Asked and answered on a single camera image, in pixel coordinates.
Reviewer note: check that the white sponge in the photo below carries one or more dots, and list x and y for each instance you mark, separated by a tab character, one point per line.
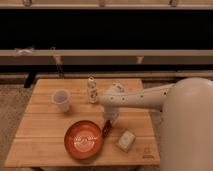
126	140

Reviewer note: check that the dark red pepper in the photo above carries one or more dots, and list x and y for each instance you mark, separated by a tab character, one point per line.
106	129

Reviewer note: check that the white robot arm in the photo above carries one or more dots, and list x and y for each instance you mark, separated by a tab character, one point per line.
187	110

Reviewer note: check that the small white bottle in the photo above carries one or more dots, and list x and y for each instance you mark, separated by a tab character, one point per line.
92	90

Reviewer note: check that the clear plastic cup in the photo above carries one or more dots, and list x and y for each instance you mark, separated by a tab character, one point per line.
61	98

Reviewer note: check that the orange bowl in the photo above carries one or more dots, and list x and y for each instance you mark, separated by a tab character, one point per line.
83	139

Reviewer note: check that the wooden table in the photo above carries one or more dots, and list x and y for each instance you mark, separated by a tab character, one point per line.
39	140

